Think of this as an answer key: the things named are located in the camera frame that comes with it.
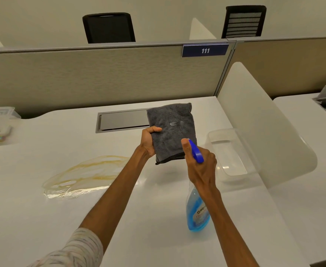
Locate person's right hand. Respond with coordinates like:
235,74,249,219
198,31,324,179
181,138,218,192

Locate person's left hand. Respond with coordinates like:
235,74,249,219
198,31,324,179
140,126,162,158

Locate grey microfibre cloth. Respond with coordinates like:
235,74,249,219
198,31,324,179
146,103,198,165

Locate blue spray bottle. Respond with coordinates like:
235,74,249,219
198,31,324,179
186,139,211,232

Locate person's right forearm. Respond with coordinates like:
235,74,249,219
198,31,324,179
199,186,260,267

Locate person's left forearm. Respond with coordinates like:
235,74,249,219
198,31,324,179
79,147,150,253

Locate clear plastic container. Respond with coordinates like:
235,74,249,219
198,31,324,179
205,128,261,192

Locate beige fabric partition panel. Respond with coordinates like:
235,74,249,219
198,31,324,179
0,41,236,119
221,35,326,99

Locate white desk side divider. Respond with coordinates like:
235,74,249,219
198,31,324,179
217,62,318,189
189,18,217,40

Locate yellowish liquid spill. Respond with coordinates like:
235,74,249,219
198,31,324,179
42,156,138,199

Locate blue desk number plate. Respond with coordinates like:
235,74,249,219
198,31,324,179
182,43,230,58

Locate black mesh office chair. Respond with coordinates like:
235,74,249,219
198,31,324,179
82,12,136,44

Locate black slatted office chair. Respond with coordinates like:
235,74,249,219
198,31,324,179
221,5,267,39

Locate patterned white sleeve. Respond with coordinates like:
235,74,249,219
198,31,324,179
27,228,104,267

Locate silver desk cable tray lid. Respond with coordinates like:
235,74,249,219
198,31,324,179
96,108,151,133

